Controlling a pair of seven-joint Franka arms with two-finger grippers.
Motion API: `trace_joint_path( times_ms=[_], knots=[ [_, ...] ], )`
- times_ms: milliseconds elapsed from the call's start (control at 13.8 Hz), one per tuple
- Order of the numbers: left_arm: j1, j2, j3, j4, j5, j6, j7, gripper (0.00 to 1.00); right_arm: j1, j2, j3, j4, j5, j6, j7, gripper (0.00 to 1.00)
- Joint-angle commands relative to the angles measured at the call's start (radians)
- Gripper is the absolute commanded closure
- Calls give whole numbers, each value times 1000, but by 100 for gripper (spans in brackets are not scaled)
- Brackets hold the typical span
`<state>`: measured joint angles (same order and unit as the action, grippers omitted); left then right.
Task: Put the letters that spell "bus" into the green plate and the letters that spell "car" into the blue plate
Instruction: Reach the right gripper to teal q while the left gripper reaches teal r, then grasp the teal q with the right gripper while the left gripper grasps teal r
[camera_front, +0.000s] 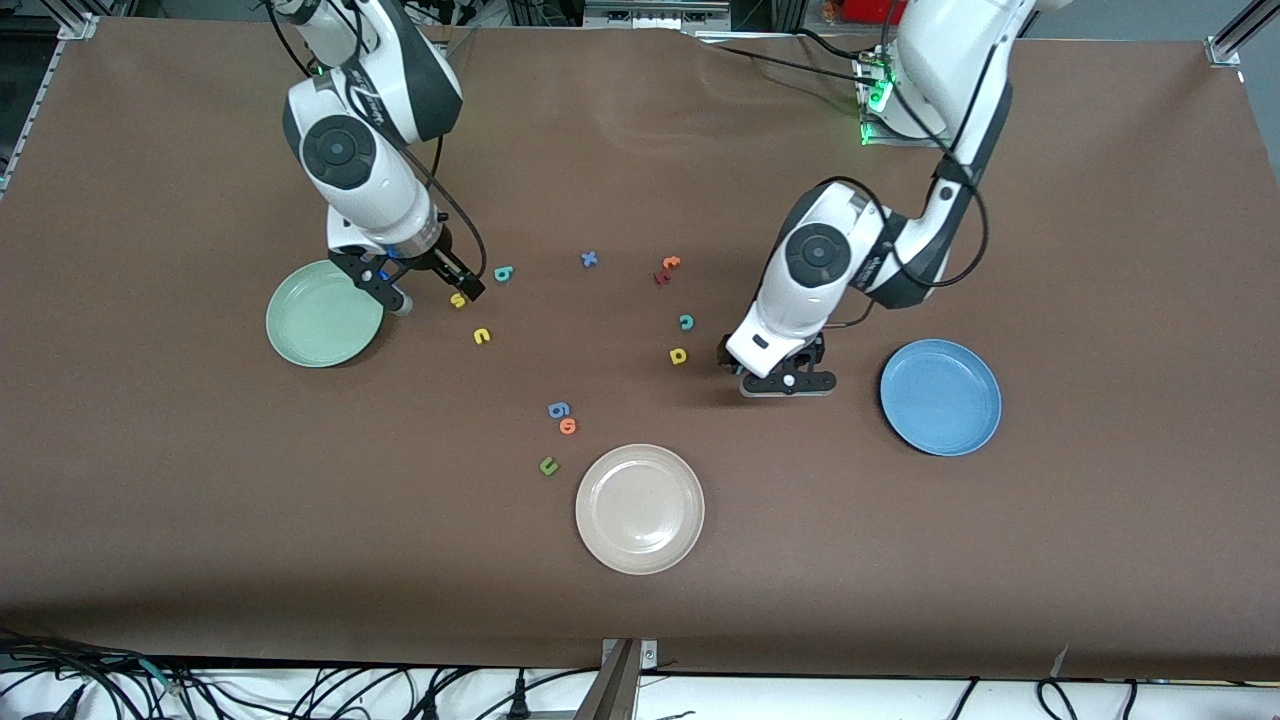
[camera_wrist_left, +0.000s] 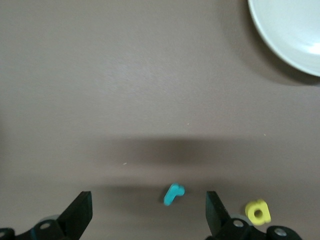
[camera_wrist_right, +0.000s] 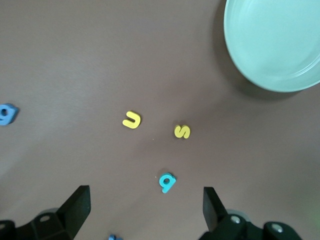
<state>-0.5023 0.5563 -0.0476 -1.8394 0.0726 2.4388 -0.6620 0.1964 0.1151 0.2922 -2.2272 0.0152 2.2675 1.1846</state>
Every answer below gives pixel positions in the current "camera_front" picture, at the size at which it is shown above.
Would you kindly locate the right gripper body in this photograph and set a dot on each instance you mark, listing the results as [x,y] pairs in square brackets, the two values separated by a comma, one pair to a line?
[432,262]

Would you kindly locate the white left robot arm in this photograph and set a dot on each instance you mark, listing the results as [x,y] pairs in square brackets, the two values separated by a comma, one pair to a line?
[820,255]

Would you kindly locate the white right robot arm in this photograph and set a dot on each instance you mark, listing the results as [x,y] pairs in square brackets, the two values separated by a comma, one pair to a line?
[340,150]

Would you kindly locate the green plate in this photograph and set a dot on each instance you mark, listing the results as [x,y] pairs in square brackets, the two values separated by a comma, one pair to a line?
[322,315]

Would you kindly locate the blue plate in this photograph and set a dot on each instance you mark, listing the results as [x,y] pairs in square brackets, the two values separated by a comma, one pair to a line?
[940,398]

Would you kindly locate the blue letter g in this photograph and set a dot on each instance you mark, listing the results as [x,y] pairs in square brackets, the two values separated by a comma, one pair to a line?
[552,409]

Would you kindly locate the off-white plate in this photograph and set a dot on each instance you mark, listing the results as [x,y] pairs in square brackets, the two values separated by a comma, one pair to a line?
[640,510]

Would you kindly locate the brown table cover sheet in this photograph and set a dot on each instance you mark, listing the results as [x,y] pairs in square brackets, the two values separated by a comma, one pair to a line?
[200,480]

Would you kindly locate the red box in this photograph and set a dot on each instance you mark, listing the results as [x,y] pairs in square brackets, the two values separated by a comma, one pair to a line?
[870,10]

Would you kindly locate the aluminium frame beam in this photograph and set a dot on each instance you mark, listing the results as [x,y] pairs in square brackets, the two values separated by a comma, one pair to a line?
[650,12]

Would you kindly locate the metal bracket post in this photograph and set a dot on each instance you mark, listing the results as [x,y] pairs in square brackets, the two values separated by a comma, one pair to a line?
[612,685]

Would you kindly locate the aluminium frame rail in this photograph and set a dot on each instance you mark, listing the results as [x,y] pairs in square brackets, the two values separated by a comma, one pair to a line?
[1255,20]
[30,95]

